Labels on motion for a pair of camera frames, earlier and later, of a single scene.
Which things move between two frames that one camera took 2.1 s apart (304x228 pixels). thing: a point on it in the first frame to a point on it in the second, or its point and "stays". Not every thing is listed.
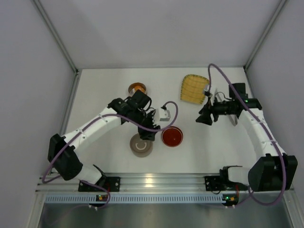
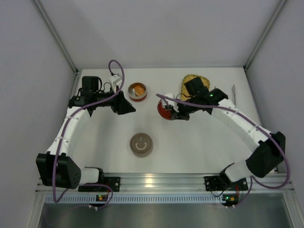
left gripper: (147, 128) to (118, 102)
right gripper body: (210, 110) to (183, 112)
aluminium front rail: (134, 183) stays
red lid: (172, 136) to (165, 114)
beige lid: (139, 146) stays
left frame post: (49, 24) stays
